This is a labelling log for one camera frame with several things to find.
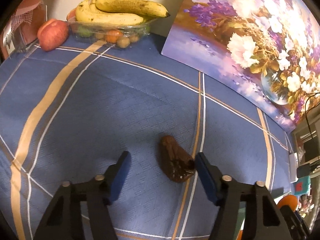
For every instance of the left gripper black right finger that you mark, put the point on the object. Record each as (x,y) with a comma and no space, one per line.
(263,219)

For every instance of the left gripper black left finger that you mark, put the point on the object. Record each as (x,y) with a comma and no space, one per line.
(62,218)

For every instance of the small orange tangerine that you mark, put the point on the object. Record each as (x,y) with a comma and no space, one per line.
(289,200)

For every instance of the round dark dried fruit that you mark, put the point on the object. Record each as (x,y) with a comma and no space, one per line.
(175,162)

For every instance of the clutter of small toys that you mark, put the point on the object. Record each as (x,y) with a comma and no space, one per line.
(305,203)

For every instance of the teal toy box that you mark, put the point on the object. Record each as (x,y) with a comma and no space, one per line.
(302,186)

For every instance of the black power adapter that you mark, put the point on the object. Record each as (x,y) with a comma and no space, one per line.
(303,170)

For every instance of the white power strip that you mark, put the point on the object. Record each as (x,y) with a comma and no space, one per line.
(293,165)

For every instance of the blue plaid tablecloth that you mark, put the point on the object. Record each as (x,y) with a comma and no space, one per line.
(68,114)

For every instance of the flower still life painting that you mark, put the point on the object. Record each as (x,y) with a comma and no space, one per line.
(265,50)

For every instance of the red peach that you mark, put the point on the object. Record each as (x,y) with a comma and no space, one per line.
(52,34)
(71,14)

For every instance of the clear plastic fruit container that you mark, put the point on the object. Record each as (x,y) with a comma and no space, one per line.
(118,36)

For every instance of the yellow banana bunch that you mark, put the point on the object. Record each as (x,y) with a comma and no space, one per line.
(119,12)

